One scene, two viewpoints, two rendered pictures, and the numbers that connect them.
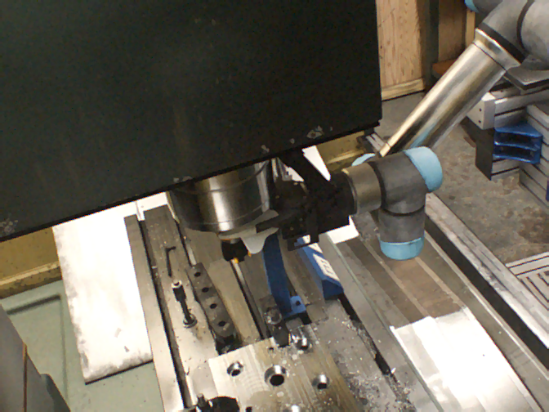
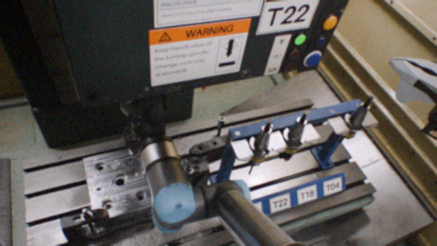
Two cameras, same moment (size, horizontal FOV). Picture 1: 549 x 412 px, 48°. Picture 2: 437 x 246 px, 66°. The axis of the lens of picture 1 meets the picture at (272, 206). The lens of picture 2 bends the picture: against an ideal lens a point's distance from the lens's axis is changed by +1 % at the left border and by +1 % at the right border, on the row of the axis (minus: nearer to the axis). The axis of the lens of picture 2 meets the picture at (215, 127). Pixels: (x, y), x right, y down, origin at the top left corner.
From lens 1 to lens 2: 0.93 m
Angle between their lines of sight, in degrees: 51
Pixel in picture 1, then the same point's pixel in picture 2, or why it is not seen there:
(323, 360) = not seen: hidden behind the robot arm
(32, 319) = (268, 86)
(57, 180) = not seen: outside the picture
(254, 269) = (259, 171)
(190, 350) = (196, 139)
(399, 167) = (158, 178)
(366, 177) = (151, 154)
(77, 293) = (268, 94)
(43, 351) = (246, 95)
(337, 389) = (132, 204)
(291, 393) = (135, 180)
